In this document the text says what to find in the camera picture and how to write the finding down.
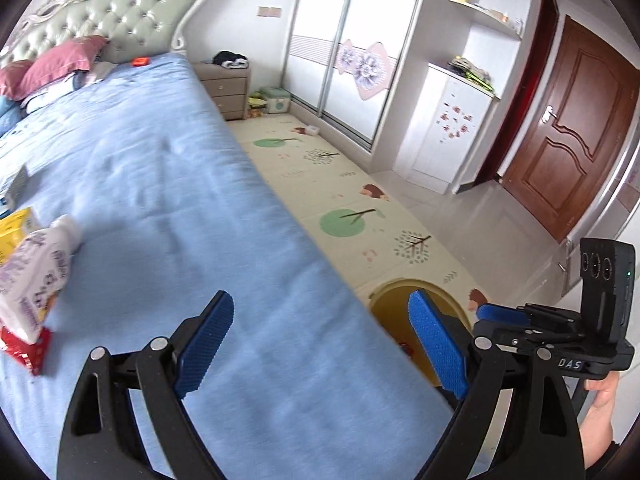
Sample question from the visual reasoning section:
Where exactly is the red snack packet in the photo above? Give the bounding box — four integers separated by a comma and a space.
1, 326, 51, 376

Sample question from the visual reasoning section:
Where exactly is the white yogurt bottle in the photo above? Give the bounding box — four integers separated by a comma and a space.
1, 214, 82, 344

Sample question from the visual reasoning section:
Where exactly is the yellow trash bin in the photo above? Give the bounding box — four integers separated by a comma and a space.
369, 278, 472, 387

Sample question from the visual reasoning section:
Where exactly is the person's right hand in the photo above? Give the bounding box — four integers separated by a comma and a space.
579, 370, 620, 468

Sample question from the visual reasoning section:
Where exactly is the cream patterned play mat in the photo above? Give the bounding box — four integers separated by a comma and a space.
229, 114, 487, 322

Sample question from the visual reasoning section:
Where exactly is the brown wooden door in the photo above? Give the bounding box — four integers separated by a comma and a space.
503, 18, 639, 242

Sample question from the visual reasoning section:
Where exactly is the yellow banana milk carton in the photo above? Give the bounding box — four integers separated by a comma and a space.
0, 207, 41, 264

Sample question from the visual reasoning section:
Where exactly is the blue bed sheet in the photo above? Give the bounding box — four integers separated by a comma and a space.
1, 54, 451, 479

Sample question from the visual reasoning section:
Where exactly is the stack of books on cabinet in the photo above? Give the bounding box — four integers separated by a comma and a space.
448, 55, 495, 93

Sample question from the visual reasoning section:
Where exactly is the small blue white carton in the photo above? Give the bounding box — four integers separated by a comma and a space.
0, 165, 29, 214

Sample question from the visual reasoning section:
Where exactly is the green white storage box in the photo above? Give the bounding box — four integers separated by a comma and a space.
259, 87, 291, 114

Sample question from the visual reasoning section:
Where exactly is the white corner shelf cabinet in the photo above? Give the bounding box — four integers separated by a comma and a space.
394, 0, 532, 194

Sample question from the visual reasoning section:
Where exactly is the white sliding wardrobe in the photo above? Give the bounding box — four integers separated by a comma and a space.
282, 0, 418, 148

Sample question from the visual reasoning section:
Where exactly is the blue pillow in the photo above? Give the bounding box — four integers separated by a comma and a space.
0, 96, 24, 136

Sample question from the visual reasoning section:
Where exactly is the brown nightstand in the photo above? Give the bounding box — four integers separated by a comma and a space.
192, 63, 250, 120

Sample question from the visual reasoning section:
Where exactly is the black white clothes pile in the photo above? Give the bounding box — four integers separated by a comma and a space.
212, 51, 250, 70

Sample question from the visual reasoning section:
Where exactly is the pink pillow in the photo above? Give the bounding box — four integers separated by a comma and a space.
12, 35, 110, 101
0, 60, 32, 101

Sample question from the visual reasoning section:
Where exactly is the small orange object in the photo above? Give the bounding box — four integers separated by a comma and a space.
131, 56, 151, 67

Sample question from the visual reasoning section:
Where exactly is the green tufted headboard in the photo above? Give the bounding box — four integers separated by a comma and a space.
1, 0, 205, 66

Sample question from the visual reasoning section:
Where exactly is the black camera module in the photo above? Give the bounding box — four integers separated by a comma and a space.
579, 237, 636, 346

